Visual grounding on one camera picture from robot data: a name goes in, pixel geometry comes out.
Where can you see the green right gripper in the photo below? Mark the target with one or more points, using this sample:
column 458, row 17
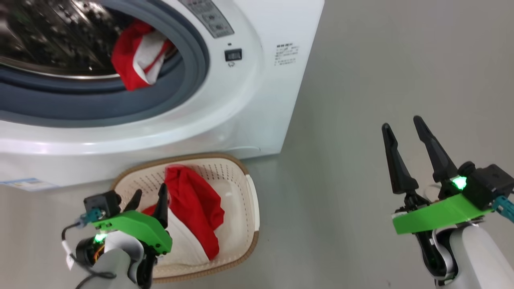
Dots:
column 437, row 216

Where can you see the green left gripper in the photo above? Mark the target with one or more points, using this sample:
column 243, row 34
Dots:
column 140, row 224

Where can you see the red and white garment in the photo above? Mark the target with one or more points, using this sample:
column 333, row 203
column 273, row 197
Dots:
column 128, row 60
column 196, row 204

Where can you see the cream perforated laundry basket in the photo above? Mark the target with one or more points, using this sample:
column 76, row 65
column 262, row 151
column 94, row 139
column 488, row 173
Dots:
column 237, row 188

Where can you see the white front-load washing machine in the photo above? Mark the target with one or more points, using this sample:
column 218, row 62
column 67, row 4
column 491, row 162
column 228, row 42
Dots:
column 241, row 104

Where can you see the blue energy label sticker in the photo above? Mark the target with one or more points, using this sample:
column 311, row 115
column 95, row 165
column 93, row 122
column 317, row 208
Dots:
column 28, row 184

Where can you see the grey warning sticker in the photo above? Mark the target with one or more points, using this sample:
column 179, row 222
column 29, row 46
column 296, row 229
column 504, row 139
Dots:
column 211, row 18

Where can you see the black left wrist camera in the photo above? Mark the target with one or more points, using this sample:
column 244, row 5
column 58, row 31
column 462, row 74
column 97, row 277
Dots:
column 102, row 202

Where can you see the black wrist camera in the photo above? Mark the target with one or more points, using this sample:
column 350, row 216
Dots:
column 102, row 202
column 488, row 182

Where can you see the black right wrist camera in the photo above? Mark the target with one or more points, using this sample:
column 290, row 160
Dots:
column 488, row 182

